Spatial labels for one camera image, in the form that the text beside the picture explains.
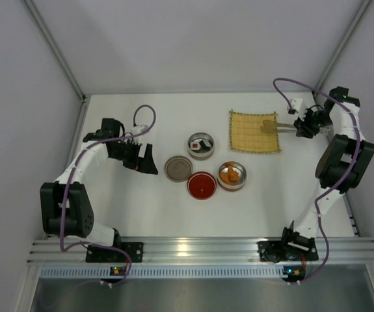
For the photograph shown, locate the grey round lid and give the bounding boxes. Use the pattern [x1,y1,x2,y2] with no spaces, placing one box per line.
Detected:
[164,155,193,183]

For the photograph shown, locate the steel round container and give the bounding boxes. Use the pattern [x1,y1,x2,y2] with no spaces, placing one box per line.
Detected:
[187,132,215,160]
[217,161,247,192]

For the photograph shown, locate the bamboo mat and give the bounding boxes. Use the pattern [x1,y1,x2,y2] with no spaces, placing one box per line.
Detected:
[228,110,282,154]

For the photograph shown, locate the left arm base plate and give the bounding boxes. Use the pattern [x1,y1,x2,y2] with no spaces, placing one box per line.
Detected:
[85,241,144,263]

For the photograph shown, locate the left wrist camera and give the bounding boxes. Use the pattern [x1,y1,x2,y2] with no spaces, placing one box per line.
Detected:
[129,125,149,138]

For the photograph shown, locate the sushi roll piece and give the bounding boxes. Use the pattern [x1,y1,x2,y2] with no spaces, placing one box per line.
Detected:
[201,140,212,153]
[189,140,202,151]

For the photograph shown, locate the red round lid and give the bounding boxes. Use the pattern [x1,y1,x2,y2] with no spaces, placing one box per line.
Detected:
[187,171,217,200]

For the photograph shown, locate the orange fried food piece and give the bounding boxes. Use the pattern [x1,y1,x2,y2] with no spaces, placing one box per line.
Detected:
[228,166,239,182]

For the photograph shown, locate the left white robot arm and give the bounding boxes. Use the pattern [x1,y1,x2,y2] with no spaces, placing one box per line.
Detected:
[40,118,158,252]

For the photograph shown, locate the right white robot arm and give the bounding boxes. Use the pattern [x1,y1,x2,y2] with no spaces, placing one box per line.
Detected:
[280,86,374,260]

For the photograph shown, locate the metal tongs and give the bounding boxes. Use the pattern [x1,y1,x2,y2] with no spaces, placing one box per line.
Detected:
[260,119,330,135]

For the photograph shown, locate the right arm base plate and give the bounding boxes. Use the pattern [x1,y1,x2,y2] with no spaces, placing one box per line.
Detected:
[257,240,319,263]

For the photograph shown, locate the aluminium rail frame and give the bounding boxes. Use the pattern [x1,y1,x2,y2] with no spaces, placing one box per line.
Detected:
[27,237,374,281]

